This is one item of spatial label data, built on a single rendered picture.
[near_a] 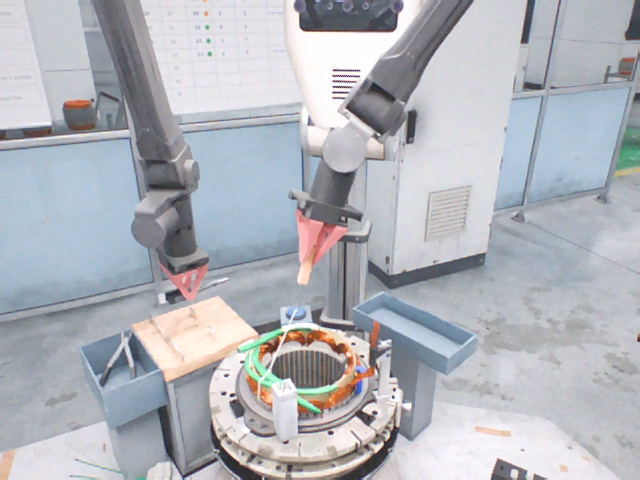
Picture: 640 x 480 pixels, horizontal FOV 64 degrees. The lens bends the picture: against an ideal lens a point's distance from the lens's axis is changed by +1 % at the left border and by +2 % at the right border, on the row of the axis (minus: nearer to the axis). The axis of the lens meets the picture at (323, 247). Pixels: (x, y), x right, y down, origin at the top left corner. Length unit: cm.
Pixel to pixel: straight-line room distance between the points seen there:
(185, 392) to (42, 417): 169
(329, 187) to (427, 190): 246
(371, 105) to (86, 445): 99
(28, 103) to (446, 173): 226
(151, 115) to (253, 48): 220
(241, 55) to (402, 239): 142
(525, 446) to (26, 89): 253
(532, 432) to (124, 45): 114
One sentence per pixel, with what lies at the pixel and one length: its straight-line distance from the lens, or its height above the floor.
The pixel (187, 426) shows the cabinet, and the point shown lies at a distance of 113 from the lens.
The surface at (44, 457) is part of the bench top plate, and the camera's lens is 136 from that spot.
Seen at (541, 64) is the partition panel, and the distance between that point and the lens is 431.
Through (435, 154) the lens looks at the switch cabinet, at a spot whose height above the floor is 87.
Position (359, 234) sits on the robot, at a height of 118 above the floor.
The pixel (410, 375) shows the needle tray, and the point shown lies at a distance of 114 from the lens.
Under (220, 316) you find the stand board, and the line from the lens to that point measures 114.
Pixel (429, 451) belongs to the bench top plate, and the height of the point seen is 78.
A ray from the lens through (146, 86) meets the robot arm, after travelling 81.
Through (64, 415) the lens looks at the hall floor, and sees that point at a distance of 269.
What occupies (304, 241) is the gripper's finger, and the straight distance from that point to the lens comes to 77.
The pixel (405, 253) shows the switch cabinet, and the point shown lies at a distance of 325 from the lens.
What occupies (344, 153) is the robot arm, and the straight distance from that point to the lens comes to 65.
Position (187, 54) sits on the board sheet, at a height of 143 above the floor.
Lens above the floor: 168
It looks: 26 degrees down
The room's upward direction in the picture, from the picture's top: straight up
